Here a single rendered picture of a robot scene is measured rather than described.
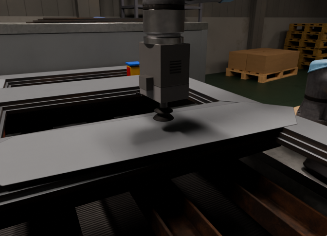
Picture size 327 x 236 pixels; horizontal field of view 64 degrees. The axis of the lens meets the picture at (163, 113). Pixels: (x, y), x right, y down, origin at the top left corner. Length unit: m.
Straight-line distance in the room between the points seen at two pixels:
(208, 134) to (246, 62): 4.63
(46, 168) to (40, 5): 3.67
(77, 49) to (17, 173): 0.92
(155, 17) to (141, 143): 0.22
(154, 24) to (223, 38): 5.17
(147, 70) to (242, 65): 4.73
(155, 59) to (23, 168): 0.28
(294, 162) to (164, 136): 0.45
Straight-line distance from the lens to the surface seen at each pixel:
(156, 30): 0.47
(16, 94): 0.93
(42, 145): 0.53
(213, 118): 0.62
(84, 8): 4.03
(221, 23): 5.55
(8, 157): 0.51
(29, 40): 1.28
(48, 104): 0.85
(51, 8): 4.07
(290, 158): 0.86
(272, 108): 0.73
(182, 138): 0.51
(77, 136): 0.54
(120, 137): 0.52
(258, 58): 4.99
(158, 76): 0.47
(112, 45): 1.34
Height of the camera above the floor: 1.07
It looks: 20 degrees down
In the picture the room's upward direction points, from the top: straight up
